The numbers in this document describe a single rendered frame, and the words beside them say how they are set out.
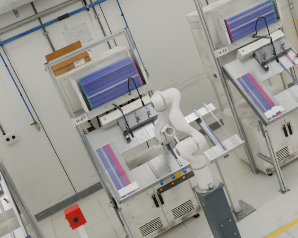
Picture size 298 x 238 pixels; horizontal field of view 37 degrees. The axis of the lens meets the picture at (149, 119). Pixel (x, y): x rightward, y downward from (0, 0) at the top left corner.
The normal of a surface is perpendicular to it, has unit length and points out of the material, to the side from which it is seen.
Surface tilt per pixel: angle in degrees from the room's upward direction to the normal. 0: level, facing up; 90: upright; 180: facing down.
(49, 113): 90
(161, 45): 90
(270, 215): 0
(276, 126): 90
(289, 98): 45
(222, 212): 90
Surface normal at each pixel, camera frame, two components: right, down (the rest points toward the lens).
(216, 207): 0.36, 0.18
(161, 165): -0.05, -0.50
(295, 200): -0.36, -0.87
